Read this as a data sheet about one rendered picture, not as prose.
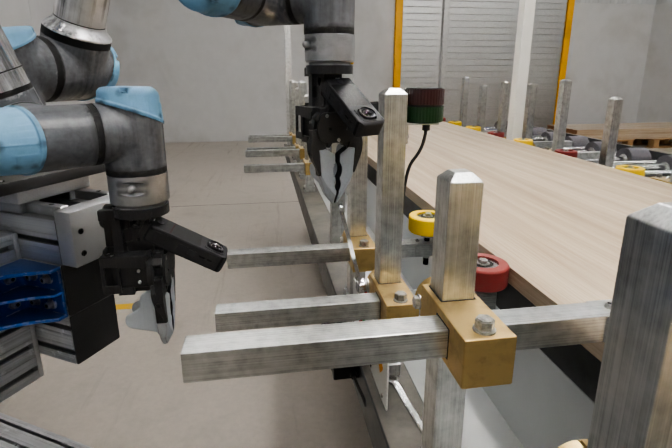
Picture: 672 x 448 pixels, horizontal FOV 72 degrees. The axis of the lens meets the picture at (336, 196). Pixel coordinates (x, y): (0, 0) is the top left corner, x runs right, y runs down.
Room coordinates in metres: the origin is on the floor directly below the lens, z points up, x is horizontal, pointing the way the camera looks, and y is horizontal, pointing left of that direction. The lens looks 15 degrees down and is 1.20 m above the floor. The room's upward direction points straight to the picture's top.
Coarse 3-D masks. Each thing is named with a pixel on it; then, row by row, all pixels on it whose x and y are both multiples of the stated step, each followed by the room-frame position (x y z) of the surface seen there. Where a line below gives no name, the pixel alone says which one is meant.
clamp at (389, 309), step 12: (372, 276) 0.70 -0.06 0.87; (372, 288) 0.69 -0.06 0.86; (384, 288) 0.66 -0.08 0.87; (396, 288) 0.66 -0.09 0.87; (408, 288) 0.66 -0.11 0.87; (384, 300) 0.62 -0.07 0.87; (408, 300) 0.62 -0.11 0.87; (384, 312) 0.62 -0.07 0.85; (396, 312) 0.61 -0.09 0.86; (408, 312) 0.61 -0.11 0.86
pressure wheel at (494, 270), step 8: (480, 256) 0.70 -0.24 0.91; (488, 256) 0.70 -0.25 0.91; (496, 256) 0.70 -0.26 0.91; (480, 264) 0.67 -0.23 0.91; (488, 264) 0.67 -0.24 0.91; (496, 264) 0.68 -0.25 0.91; (504, 264) 0.67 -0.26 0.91; (480, 272) 0.64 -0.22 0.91; (488, 272) 0.64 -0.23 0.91; (496, 272) 0.64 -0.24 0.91; (504, 272) 0.65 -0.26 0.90; (480, 280) 0.64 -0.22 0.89; (488, 280) 0.64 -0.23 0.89; (496, 280) 0.64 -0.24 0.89; (504, 280) 0.65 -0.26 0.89; (480, 288) 0.64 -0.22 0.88; (488, 288) 0.64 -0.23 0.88; (496, 288) 0.64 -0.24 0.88; (504, 288) 0.65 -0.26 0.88
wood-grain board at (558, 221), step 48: (432, 144) 1.93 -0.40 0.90; (480, 144) 1.93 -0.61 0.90; (432, 192) 1.14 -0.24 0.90; (528, 192) 1.14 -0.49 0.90; (576, 192) 1.14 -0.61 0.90; (624, 192) 1.14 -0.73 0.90; (480, 240) 0.79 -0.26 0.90; (528, 240) 0.79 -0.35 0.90; (576, 240) 0.79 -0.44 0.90; (528, 288) 0.62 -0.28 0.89; (576, 288) 0.60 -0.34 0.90
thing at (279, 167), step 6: (246, 168) 1.84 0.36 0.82; (252, 168) 1.84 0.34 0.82; (258, 168) 1.84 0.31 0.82; (264, 168) 1.85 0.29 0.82; (270, 168) 1.85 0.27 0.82; (276, 168) 1.85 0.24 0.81; (282, 168) 1.86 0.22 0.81; (288, 168) 1.86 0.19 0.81; (294, 168) 1.87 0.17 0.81; (300, 168) 1.87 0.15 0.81
